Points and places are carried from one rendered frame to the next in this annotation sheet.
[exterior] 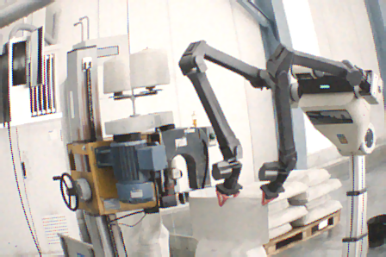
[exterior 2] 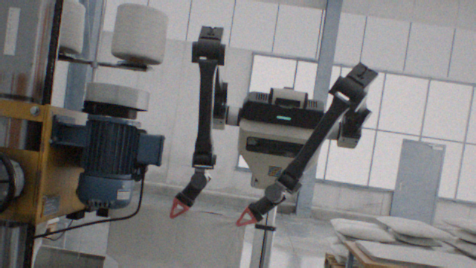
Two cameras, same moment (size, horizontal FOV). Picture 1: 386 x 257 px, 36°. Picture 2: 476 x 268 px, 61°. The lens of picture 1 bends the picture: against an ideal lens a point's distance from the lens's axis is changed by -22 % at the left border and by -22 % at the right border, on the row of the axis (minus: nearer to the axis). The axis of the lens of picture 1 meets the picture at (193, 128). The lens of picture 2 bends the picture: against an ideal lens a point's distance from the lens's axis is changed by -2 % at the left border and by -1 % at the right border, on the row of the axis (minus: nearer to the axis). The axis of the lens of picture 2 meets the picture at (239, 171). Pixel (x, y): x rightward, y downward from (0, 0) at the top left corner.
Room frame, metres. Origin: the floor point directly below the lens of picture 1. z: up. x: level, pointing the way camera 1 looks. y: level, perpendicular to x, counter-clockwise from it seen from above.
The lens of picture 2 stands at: (1.88, 0.91, 1.29)
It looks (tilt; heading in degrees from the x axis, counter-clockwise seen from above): 3 degrees down; 310
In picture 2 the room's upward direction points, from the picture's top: 8 degrees clockwise
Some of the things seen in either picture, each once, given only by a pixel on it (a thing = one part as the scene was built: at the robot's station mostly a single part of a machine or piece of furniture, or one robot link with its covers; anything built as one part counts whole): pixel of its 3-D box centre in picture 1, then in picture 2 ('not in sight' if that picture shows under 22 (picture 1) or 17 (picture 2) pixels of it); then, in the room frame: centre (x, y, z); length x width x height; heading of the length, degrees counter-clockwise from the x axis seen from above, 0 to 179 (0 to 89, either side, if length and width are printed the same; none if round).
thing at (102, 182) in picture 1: (109, 174); (33, 158); (3.11, 0.38, 1.18); 0.34 x 0.25 x 0.31; 127
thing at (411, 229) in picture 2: not in sight; (418, 231); (3.21, -4.01, 0.68); 0.66 x 0.42 x 0.13; 35
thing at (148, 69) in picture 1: (148, 68); (140, 35); (3.00, 0.15, 1.61); 0.17 x 0.17 x 0.17
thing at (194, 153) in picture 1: (166, 157); not in sight; (3.35, 0.13, 1.21); 0.30 x 0.25 x 0.30; 37
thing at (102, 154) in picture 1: (111, 156); (78, 133); (2.95, 0.34, 1.27); 0.12 x 0.09 x 0.09; 127
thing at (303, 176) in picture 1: (298, 178); not in sight; (6.61, -0.95, 0.56); 0.67 x 0.43 x 0.15; 37
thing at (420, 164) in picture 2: not in sight; (416, 187); (4.68, -8.77, 1.05); 1.00 x 0.10 x 2.10; 37
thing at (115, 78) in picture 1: (116, 74); (61, 24); (3.21, 0.31, 1.61); 0.15 x 0.14 x 0.17; 37
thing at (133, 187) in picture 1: (131, 172); (109, 161); (2.90, 0.26, 1.21); 0.15 x 0.15 x 0.25
